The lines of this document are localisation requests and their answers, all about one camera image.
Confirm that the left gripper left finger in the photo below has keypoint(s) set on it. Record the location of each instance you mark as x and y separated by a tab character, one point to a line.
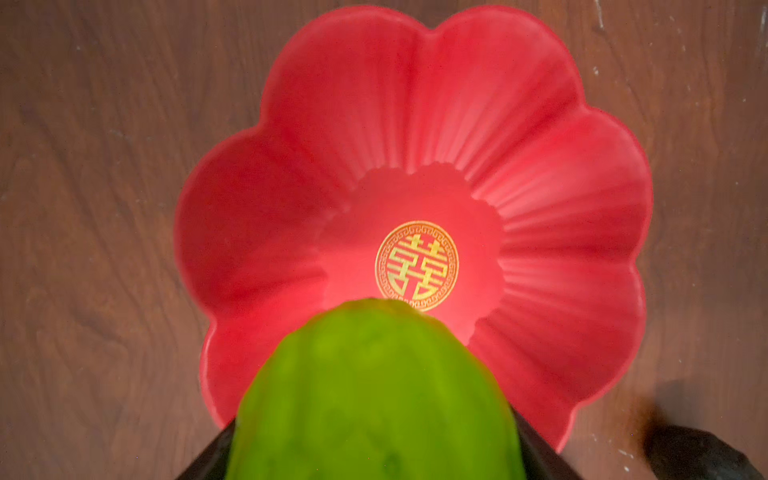
212	462

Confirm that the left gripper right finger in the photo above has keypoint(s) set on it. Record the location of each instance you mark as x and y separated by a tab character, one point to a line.
541	461

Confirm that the dark fake avocado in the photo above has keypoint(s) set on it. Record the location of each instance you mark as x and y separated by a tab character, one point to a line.
676	452

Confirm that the green bumpy custard apple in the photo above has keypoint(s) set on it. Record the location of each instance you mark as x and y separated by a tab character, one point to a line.
374	389

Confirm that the red flower-shaped fruit bowl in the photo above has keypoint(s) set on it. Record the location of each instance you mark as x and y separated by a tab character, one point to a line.
458	169

